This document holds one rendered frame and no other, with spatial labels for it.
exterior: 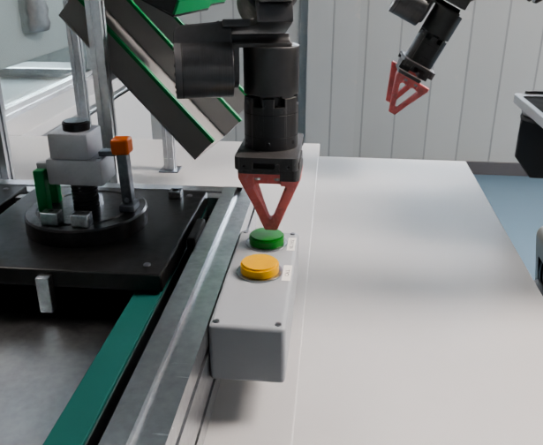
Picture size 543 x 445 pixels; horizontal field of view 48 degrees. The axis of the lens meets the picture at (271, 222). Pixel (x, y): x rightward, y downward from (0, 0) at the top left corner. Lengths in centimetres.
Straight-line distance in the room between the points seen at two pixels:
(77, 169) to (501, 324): 52
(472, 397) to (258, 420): 22
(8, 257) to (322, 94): 323
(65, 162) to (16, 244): 11
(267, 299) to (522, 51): 350
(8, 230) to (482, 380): 55
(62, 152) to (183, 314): 25
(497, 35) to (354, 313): 328
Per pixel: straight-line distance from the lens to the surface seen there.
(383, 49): 386
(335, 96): 382
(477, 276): 89
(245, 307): 58
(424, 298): 82
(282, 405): 62
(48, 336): 66
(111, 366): 54
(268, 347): 56
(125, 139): 70
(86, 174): 72
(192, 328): 56
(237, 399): 63
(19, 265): 68
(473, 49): 393
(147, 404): 49
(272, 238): 69
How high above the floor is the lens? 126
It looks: 23 degrees down
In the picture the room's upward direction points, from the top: straight up
